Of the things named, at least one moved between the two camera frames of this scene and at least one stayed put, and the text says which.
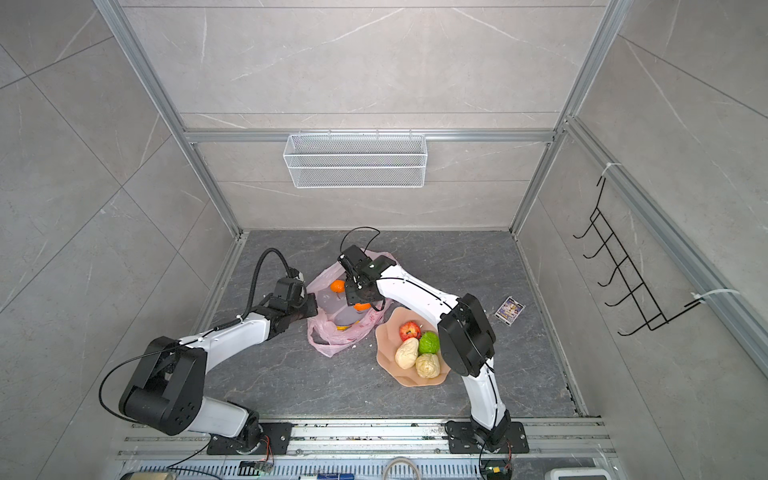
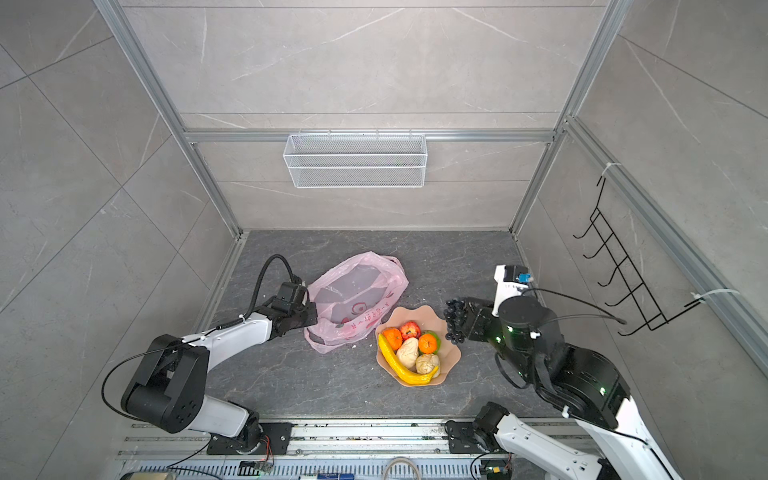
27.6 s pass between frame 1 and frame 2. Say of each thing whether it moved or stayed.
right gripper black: moved
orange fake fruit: moved
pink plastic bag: stayed
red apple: stayed
